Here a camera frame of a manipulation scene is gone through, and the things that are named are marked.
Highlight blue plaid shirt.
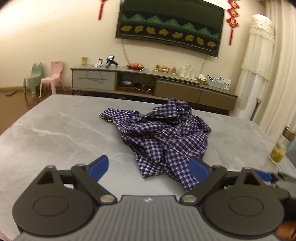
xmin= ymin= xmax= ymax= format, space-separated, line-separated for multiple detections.
xmin=100 ymin=99 xmax=211 ymax=191

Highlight glass jar of yellow tea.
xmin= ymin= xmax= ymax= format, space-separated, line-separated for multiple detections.
xmin=269 ymin=126 xmax=295 ymax=165

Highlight white curtain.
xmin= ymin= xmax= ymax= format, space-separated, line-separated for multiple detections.
xmin=254 ymin=1 xmax=295 ymax=141

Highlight white floor air conditioner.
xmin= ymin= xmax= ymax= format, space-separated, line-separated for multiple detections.
xmin=231 ymin=15 xmax=275 ymax=120

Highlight long grey TV cabinet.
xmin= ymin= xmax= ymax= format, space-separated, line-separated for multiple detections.
xmin=71 ymin=65 xmax=237 ymax=114

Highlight clear glasses on tray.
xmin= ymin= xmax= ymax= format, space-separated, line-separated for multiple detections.
xmin=177 ymin=64 xmax=198 ymax=79

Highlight pink plastic child chair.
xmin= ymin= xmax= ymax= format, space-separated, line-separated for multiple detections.
xmin=39 ymin=61 xmax=66 ymax=98

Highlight green plastic child chair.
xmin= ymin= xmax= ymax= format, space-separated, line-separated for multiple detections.
xmin=23 ymin=62 xmax=44 ymax=97

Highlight yellow cup on cabinet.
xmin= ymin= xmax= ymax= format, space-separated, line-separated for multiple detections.
xmin=81 ymin=57 xmax=88 ymax=65

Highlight black handheld device on stand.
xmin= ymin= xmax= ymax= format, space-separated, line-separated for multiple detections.
xmin=105 ymin=55 xmax=118 ymax=68

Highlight red fruit plate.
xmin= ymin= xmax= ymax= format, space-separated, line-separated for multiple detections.
xmin=126 ymin=63 xmax=144 ymax=71

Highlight red hanging knot right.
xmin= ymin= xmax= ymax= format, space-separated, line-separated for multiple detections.
xmin=226 ymin=0 xmax=240 ymax=45

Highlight red hanging knot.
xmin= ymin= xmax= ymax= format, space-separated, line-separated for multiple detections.
xmin=226 ymin=0 xmax=240 ymax=45
xmin=98 ymin=0 xmax=107 ymax=21

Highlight red hanging knot left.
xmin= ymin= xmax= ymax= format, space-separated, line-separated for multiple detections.
xmin=98 ymin=0 xmax=107 ymax=21

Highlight wall TV with patterned cover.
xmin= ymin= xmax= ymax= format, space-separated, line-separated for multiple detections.
xmin=116 ymin=0 xmax=224 ymax=57

